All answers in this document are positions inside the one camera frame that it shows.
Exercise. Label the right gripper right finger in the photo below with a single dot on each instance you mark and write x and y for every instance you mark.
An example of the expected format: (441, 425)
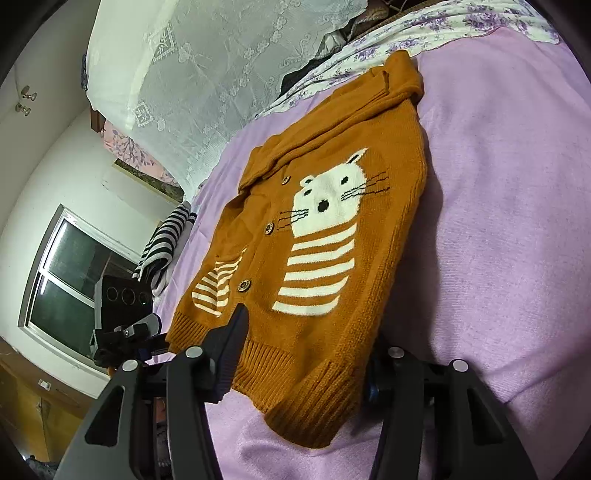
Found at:
(473, 437)

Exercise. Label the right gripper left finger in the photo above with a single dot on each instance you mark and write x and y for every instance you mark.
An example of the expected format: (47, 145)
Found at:
(150, 422)

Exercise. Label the orange knitted cat sweater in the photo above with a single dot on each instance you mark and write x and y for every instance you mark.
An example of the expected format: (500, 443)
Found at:
(309, 245)

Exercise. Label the black white striped garment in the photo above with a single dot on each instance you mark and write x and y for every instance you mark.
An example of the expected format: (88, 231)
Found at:
(164, 247)

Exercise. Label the wooden furniture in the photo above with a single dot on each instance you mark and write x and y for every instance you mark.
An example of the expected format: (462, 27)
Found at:
(39, 413)

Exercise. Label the pink floral fabric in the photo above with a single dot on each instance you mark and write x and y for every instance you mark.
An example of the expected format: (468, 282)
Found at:
(130, 153)

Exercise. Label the white lace cover cloth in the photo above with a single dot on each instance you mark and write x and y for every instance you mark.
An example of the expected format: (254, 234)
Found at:
(180, 78)

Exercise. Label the floral purple white quilt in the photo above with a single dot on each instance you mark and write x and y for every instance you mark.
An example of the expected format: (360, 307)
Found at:
(425, 29)

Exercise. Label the brown folded blanket stack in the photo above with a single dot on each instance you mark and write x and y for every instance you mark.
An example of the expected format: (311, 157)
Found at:
(379, 13)

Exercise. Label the window with metal frame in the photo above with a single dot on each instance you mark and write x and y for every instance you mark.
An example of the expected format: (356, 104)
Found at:
(57, 308)

